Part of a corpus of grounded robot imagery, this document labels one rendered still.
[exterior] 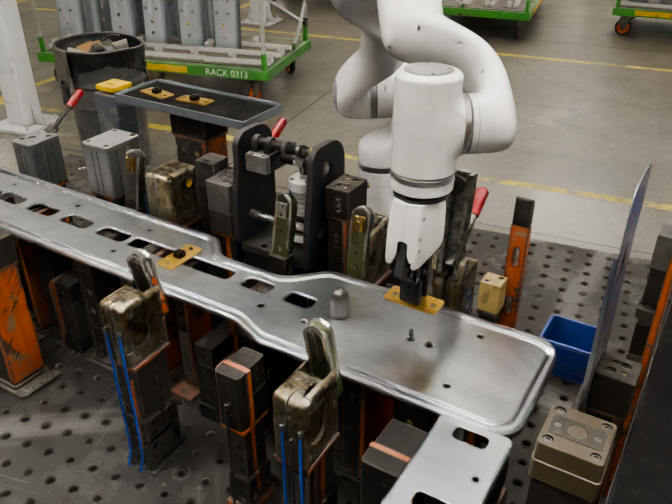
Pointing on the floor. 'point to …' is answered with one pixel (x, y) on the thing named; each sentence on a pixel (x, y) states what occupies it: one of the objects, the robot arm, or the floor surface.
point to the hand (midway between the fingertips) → (414, 285)
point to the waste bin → (84, 43)
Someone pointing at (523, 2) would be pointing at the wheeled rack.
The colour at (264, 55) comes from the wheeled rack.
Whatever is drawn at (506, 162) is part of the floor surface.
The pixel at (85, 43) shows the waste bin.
